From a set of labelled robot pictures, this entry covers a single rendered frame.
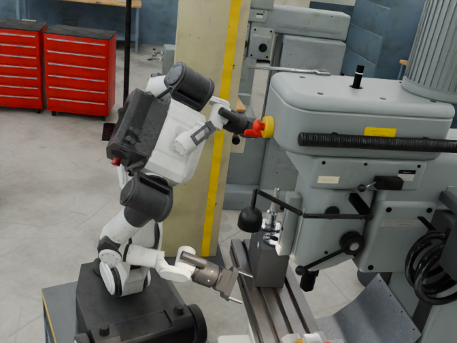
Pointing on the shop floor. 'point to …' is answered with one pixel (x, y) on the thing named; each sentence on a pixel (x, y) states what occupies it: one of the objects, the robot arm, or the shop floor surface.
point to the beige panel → (215, 33)
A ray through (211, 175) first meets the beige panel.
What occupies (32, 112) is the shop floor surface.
